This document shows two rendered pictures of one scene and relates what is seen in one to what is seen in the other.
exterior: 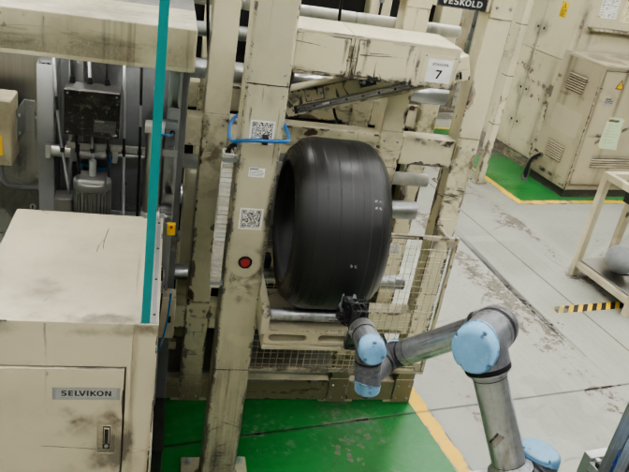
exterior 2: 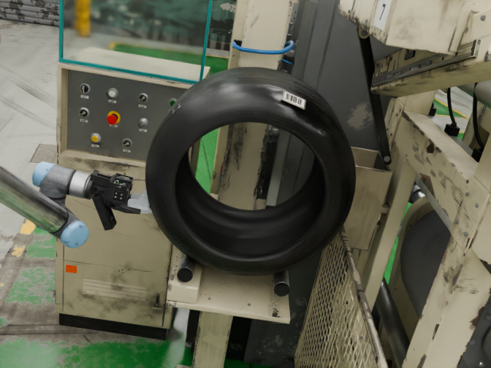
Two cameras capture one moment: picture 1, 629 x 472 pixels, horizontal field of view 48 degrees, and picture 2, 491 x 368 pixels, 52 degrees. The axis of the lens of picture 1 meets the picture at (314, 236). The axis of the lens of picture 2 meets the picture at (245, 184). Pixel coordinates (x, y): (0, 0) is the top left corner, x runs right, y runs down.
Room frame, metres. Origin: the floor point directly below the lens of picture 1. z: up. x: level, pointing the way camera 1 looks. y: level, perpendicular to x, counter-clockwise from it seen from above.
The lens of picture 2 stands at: (2.44, -1.36, 1.74)
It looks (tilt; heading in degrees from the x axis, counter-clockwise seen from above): 24 degrees down; 102
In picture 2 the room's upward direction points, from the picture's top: 10 degrees clockwise
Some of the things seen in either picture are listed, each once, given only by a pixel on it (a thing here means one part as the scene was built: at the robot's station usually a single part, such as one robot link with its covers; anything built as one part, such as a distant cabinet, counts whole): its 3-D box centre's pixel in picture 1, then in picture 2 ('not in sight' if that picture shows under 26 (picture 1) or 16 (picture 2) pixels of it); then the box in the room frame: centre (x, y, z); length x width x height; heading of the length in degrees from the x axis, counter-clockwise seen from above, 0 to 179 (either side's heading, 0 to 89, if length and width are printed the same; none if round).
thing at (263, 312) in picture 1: (259, 291); not in sight; (2.12, 0.16, 0.90); 0.40 x 0.03 x 0.10; 14
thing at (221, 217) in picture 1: (222, 220); not in sight; (2.03, 0.30, 1.19); 0.05 x 0.04 x 0.48; 14
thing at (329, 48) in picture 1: (365, 52); (413, 2); (2.48, -0.07, 1.71); 0.61 x 0.25 x 0.15; 104
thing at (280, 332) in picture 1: (313, 331); (190, 261); (2.03, -0.05, 0.84); 0.36 x 0.09 x 0.06; 104
